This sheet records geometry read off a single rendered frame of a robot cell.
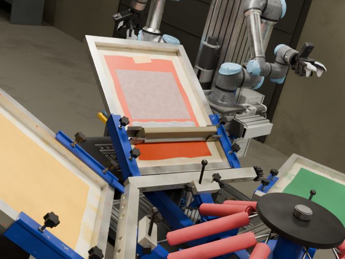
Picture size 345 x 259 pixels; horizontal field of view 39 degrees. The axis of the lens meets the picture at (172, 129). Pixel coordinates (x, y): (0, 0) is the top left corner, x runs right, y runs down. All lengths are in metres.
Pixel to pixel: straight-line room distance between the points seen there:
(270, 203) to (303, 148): 4.11
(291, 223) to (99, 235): 0.63
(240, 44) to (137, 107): 0.94
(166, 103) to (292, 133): 3.58
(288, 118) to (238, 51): 2.94
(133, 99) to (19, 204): 1.02
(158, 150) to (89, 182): 0.47
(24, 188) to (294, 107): 4.59
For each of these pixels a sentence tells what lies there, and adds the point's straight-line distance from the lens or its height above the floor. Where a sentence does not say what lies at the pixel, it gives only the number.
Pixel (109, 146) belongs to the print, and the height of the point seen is 0.95.
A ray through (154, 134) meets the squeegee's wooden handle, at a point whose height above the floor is 1.27.
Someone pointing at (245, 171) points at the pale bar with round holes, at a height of 1.15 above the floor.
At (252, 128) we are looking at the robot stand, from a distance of 2.90.
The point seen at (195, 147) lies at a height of 1.18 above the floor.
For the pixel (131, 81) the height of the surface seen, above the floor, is 1.38.
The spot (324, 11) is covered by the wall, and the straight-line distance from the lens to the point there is 5.69.
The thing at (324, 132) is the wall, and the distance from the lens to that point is 5.71.
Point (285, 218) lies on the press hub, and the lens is 1.71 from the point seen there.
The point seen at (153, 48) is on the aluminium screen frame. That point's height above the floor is 1.50.
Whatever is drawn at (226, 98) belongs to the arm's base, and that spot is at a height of 1.31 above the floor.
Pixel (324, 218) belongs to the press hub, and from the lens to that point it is 1.81.
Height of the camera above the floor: 2.10
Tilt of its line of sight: 22 degrees down
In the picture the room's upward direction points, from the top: 15 degrees clockwise
